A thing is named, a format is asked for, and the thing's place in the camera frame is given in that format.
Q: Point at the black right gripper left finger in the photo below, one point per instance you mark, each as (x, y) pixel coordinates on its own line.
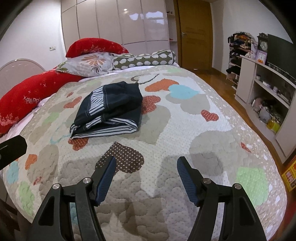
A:
(53, 219)

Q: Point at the navy striped pants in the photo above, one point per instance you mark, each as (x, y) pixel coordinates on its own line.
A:
(111, 109)

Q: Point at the long red pillow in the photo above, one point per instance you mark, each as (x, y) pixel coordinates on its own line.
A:
(25, 96)

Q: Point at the yellow box on floor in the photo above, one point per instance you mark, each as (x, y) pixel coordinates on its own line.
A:
(289, 176)

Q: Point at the round pale headboard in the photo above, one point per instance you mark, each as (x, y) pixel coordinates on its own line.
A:
(14, 72)

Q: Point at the yellow container on shelf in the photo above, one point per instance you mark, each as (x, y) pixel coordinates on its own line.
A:
(273, 125)

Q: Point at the grey floral pillow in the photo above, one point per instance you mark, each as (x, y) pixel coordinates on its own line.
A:
(88, 65)

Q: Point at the heart patterned quilt bedspread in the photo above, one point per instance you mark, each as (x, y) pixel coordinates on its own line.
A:
(181, 116)

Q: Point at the white shelving unit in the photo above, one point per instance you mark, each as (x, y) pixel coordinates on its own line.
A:
(266, 94)

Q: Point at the black television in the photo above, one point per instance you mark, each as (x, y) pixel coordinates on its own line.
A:
(281, 54)

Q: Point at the olive white patterned bolster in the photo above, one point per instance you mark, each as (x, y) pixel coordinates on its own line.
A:
(127, 60)

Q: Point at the glossy white wardrobe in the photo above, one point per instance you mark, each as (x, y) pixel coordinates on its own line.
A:
(141, 26)

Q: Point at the cluttered shoe rack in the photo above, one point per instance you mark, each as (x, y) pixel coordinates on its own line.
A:
(241, 44)

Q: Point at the dark mantel clock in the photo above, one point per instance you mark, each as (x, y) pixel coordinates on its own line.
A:
(262, 42)

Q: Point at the wooden door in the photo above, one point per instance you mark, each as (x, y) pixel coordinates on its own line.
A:
(195, 35)

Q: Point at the white wall switch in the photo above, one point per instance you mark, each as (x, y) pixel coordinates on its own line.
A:
(52, 48)

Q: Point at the purple photo frame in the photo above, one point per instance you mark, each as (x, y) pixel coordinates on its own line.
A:
(261, 57)

